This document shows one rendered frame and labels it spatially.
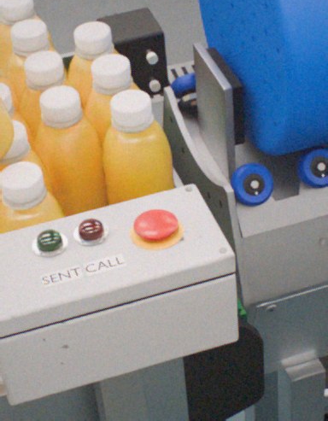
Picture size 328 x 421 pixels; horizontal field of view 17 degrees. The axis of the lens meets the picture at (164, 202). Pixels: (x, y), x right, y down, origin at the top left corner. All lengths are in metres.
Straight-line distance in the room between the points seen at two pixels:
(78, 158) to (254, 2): 0.23
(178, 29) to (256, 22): 2.22
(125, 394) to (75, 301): 0.16
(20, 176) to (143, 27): 0.43
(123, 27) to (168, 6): 2.08
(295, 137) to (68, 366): 0.36
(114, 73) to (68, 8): 2.39
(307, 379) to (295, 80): 0.49
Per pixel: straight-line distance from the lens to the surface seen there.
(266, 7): 1.08
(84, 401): 1.12
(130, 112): 1.06
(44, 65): 1.14
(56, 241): 0.90
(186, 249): 0.89
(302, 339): 1.38
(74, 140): 1.09
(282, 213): 1.19
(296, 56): 1.06
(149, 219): 0.90
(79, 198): 1.12
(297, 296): 1.26
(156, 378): 1.12
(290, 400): 1.45
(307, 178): 1.18
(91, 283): 0.87
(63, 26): 3.41
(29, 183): 0.99
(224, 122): 1.19
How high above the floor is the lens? 1.69
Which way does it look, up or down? 39 degrees down
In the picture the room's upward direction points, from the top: 6 degrees counter-clockwise
